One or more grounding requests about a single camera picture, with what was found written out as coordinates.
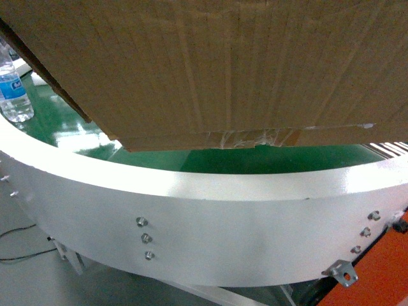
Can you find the black floor cable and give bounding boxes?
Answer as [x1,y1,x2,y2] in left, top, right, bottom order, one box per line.
[0,222,58,263]

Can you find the orange motor cover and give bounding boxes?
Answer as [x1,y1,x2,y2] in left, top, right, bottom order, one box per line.
[319,225,407,305]

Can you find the clear water bottle blue label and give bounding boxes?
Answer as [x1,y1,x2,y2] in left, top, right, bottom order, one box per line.
[1,38,34,123]

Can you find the white curved conveyor with green belt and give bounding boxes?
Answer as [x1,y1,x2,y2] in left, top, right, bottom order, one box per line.
[0,60,408,306]

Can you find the brown cardboard box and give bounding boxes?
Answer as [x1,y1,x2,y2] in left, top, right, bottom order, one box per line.
[1,1,407,151]

